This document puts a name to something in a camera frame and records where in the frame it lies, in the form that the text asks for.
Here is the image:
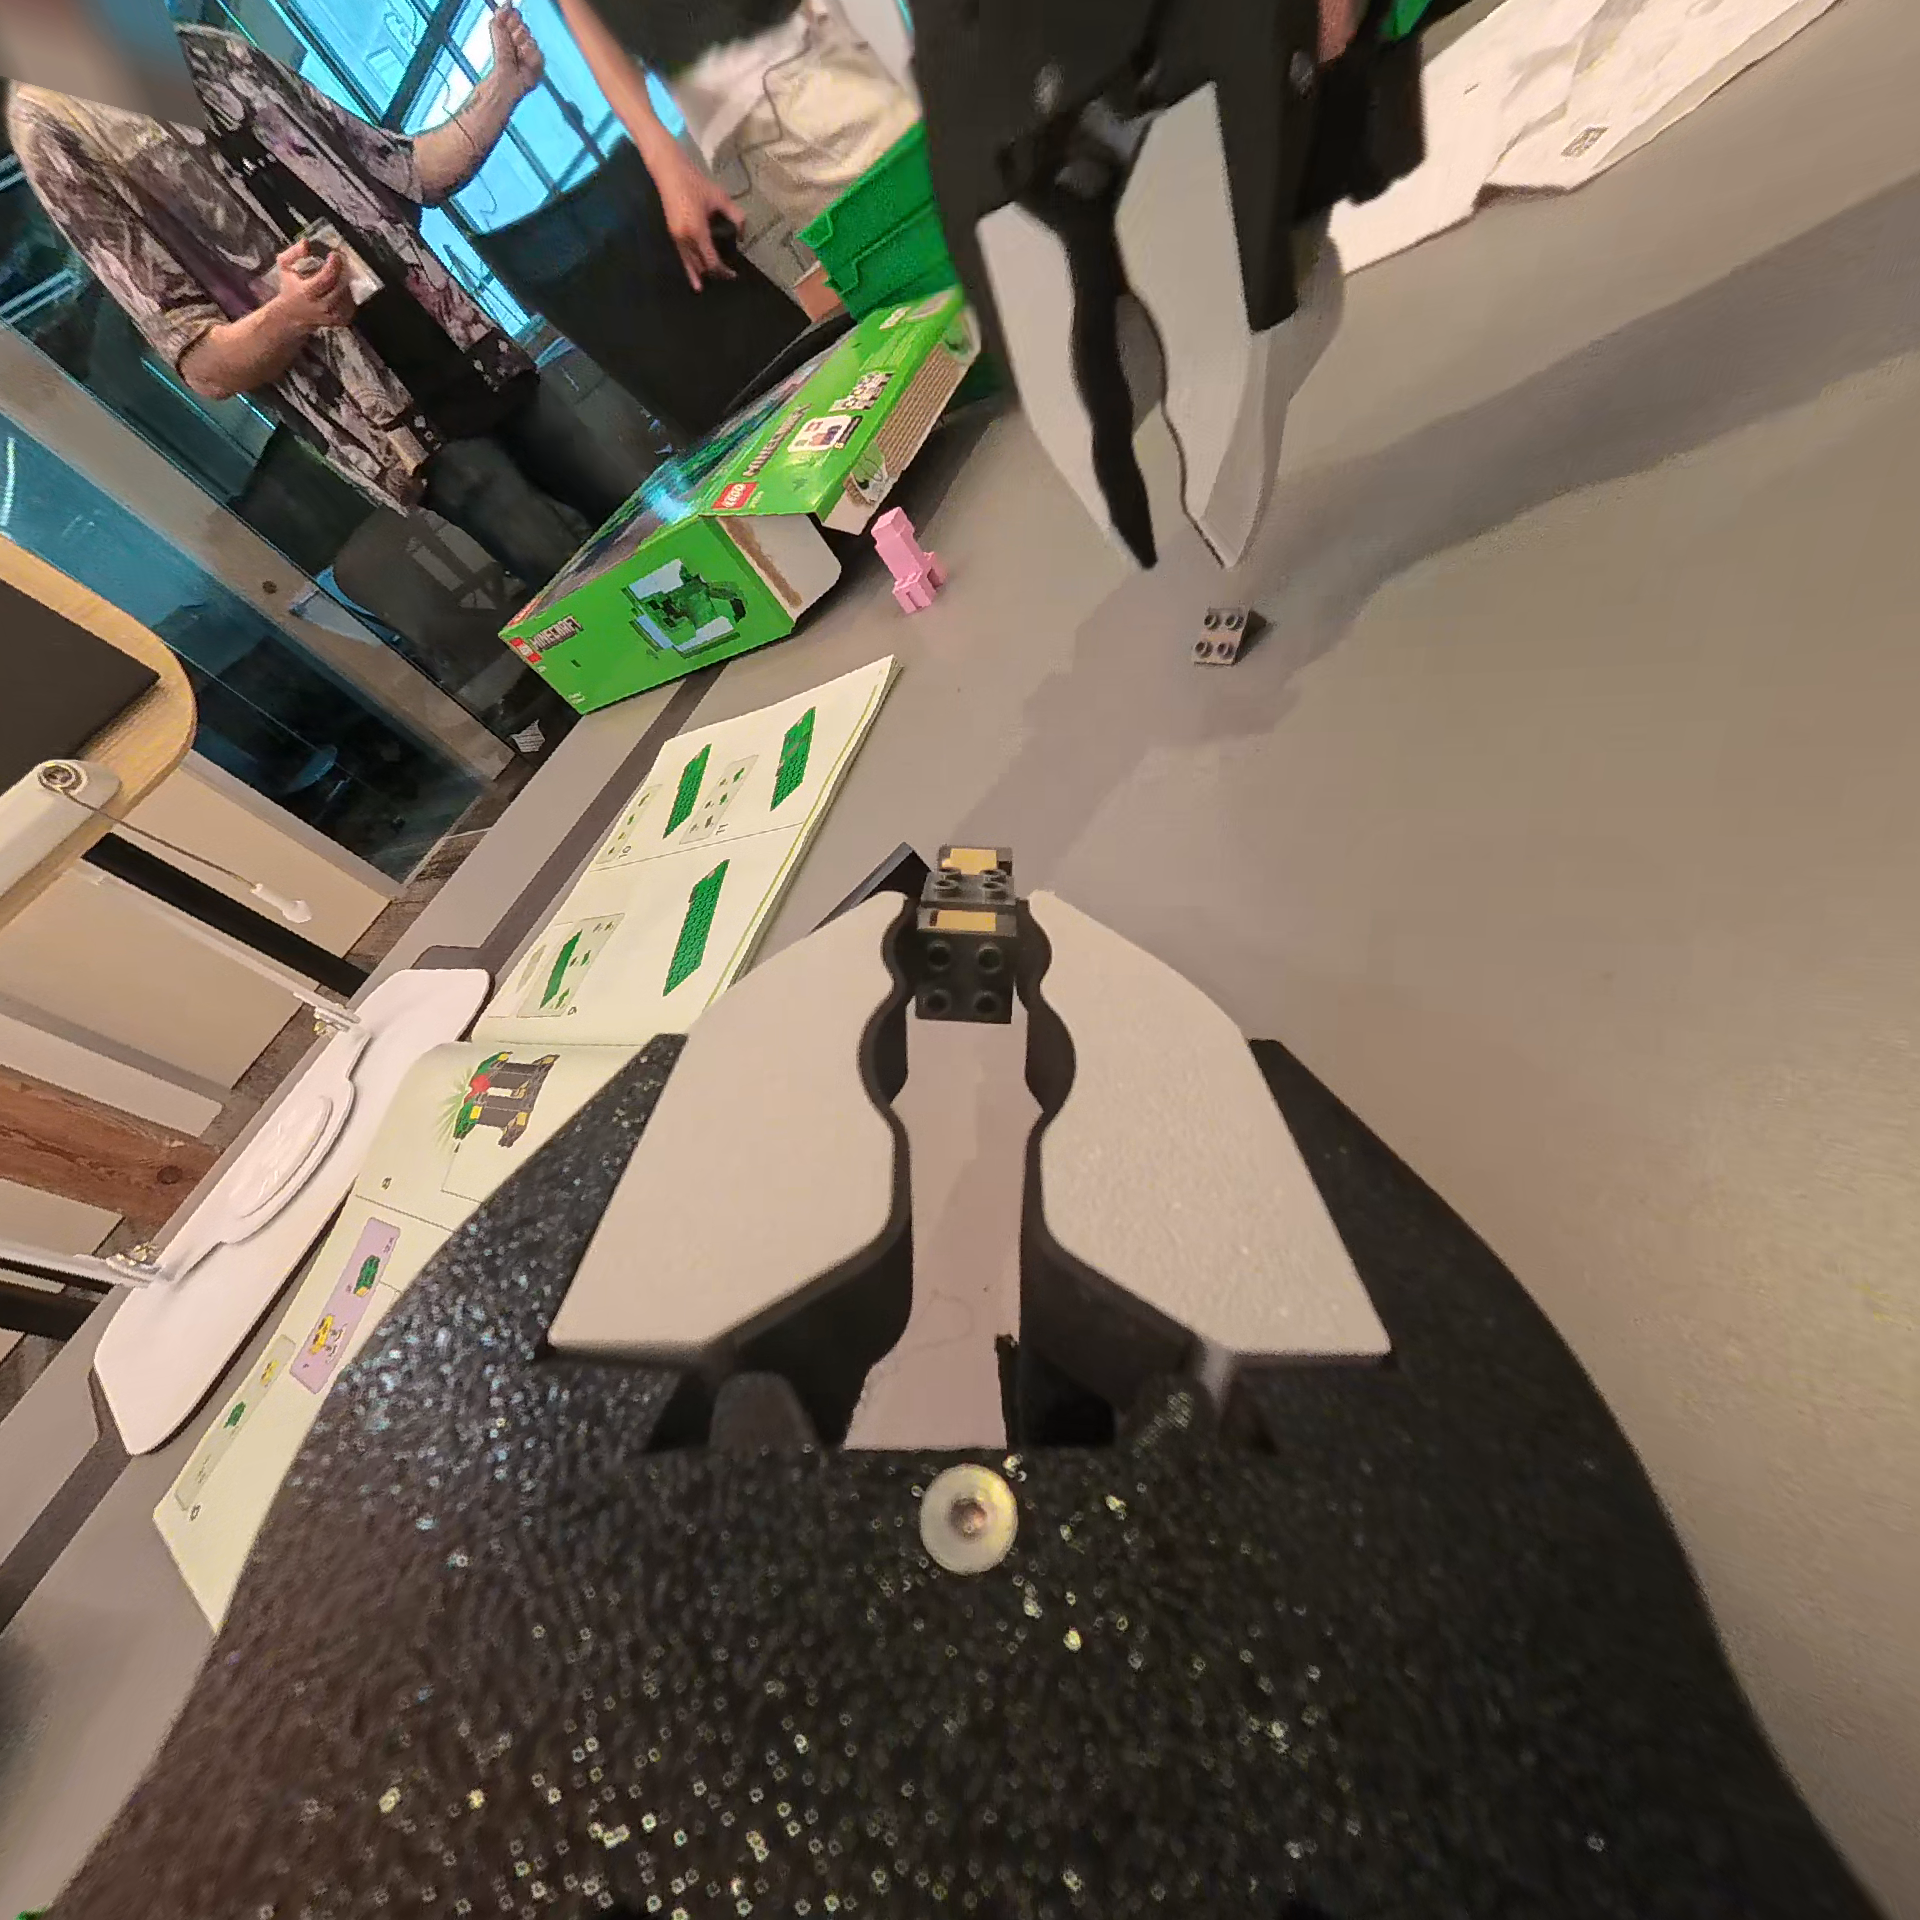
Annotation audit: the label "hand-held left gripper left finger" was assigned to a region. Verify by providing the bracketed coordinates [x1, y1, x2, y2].
[544, 891, 924, 1419]

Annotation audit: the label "round wooden edge table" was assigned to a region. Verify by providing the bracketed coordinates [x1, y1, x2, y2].
[0, 540, 201, 933]

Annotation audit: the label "black office chair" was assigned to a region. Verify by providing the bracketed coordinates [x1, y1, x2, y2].
[509, 209, 812, 437]

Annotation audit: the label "open instruction booklet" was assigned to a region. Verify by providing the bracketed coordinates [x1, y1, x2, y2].
[152, 656, 903, 1630]

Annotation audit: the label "pink brick figure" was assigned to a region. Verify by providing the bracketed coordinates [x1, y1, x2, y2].
[873, 508, 946, 615]

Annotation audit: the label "white rounded base plate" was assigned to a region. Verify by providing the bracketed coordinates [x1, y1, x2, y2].
[93, 967, 493, 1456]

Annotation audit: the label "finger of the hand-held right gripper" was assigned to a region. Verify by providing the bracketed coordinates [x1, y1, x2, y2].
[1113, 77, 1288, 572]
[972, 208, 1161, 572]

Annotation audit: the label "green toy brick box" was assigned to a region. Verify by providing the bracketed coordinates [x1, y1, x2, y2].
[498, 292, 985, 713]

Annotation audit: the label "green stacked plastic bins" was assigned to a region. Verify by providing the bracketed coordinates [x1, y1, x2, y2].
[799, 116, 961, 320]

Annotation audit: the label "beige low cabinet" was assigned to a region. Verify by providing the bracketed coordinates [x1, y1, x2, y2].
[0, 757, 406, 1203]

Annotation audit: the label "tan and black brick assembly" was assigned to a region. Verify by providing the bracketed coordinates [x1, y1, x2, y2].
[911, 843, 1038, 1029]

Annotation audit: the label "white paper sheet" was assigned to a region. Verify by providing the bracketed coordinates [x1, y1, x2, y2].
[1328, 0, 1847, 275]

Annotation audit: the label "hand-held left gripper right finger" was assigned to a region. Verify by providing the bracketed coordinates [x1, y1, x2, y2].
[1016, 891, 1397, 1430]

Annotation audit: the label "grey desk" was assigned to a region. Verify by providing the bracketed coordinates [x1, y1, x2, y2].
[0, 0, 1920, 1920]

